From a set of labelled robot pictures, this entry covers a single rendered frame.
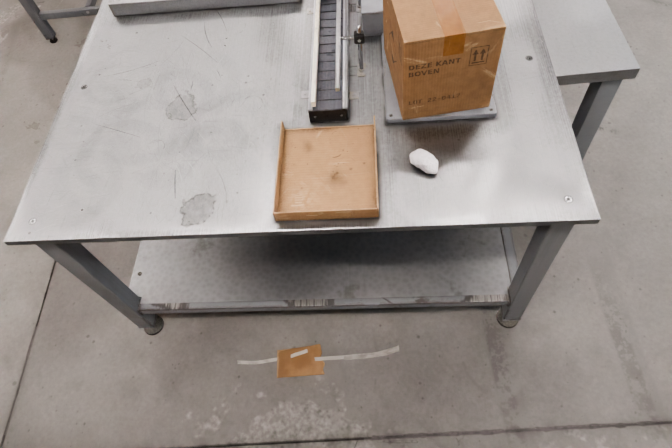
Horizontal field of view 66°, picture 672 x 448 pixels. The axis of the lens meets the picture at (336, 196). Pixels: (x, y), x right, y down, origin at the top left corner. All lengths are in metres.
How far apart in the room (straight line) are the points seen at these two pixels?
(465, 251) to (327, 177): 0.76
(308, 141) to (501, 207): 0.54
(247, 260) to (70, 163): 0.71
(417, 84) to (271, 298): 0.95
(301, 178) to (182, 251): 0.84
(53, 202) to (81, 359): 0.91
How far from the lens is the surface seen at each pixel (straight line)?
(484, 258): 1.93
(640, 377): 2.17
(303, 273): 1.91
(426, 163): 1.34
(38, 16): 3.57
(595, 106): 1.83
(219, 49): 1.79
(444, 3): 1.36
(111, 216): 1.48
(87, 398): 2.28
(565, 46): 1.74
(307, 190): 1.34
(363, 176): 1.35
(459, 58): 1.33
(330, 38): 1.65
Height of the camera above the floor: 1.93
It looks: 56 degrees down
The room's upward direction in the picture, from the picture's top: 10 degrees counter-clockwise
